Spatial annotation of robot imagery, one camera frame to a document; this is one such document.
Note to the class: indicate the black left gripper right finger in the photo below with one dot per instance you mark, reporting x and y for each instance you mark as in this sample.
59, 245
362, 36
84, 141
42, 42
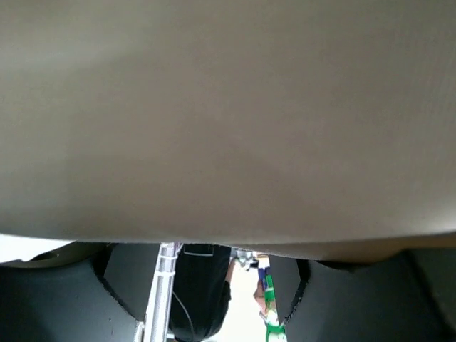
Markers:
408, 297

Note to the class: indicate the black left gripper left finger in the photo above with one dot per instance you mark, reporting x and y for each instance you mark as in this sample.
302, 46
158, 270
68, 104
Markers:
79, 292

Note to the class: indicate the aluminium table edge rail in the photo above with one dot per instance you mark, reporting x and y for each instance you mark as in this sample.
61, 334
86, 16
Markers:
157, 314

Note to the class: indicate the person in black shirt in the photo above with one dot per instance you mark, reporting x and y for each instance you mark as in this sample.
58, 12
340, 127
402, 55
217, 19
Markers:
201, 291

